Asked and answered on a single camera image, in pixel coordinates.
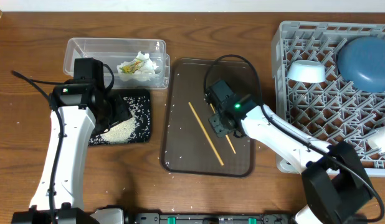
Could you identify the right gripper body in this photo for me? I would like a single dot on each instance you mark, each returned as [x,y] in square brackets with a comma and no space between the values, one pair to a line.
[219,126]

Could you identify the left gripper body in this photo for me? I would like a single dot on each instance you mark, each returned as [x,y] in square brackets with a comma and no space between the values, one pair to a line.
[116,111]

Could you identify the wooden chopstick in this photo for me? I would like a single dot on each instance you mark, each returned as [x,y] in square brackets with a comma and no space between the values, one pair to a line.
[227,137]
[206,133]

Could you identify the yellow snack wrapper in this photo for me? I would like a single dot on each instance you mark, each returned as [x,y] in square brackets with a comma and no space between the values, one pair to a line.
[130,67]

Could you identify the white napkin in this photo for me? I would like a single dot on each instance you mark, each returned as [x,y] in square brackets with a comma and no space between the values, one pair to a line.
[144,73]

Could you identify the light blue bowl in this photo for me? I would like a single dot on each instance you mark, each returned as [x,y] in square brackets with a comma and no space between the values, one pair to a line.
[307,71]

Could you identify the dark blue plate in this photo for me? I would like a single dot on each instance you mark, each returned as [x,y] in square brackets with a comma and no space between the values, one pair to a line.
[362,61]

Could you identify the pink-inside paper cup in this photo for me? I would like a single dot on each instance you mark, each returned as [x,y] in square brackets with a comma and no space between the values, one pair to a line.
[377,140]

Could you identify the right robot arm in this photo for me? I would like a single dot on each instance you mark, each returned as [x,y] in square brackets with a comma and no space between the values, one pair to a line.
[335,182]

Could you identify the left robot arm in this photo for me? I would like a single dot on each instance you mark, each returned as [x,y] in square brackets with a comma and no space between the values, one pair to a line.
[79,112]

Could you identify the grey dishwasher rack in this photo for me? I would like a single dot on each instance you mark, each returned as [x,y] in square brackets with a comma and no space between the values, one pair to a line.
[333,110]

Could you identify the spilled rice pile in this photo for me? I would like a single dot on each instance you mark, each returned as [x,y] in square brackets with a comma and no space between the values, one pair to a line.
[121,132]

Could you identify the black rectangular tray bin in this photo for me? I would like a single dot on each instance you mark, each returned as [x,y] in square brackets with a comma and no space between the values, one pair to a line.
[139,118]

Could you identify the brown serving tray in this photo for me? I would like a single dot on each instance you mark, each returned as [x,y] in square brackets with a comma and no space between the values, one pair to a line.
[185,148]

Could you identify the clear plastic bin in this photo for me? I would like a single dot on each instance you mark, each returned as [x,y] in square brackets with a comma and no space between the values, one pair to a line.
[113,52]

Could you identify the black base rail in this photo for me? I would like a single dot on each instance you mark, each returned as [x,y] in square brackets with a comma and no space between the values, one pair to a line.
[174,218]

